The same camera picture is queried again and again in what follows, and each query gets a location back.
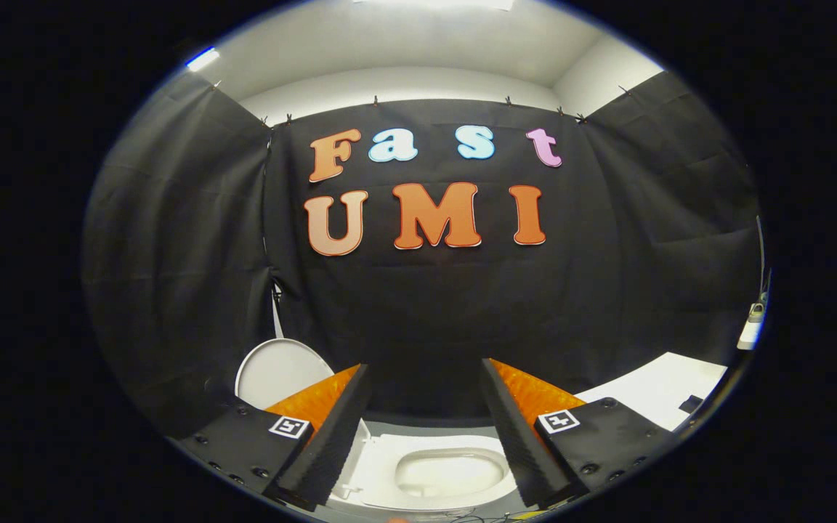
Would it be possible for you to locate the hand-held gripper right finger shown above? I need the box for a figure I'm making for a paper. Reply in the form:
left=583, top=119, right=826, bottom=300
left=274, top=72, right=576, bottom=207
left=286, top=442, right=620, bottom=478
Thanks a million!
left=482, top=358, right=677, bottom=508

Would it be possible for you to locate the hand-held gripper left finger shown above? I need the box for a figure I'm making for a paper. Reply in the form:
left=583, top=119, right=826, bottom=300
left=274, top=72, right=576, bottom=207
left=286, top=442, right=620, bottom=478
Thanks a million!
left=171, top=363, right=371, bottom=511

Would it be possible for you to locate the white toilet lid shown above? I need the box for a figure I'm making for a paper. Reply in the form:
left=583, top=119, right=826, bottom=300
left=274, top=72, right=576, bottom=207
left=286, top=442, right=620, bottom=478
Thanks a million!
left=235, top=338, right=336, bottom=411

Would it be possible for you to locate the white drawer cabinet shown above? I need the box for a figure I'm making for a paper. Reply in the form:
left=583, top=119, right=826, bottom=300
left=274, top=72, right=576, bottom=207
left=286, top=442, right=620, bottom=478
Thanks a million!
left=578, top=352, right=728, bottom=433

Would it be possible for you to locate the black backdrop cloth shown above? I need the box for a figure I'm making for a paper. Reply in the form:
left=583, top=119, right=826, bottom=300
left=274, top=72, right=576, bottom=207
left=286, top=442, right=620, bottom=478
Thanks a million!
left=83, top=70, right=764, bottom=440

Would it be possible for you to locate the white power strip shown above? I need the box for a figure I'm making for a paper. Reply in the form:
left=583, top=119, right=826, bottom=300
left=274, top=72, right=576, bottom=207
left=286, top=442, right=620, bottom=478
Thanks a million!
left=737, top=291, right=769, bottom=351

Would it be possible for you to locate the large ceiling light panel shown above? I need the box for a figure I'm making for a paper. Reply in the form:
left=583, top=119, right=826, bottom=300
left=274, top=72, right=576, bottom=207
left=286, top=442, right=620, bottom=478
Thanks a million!
left=353, top=0, right=517, bottom=12

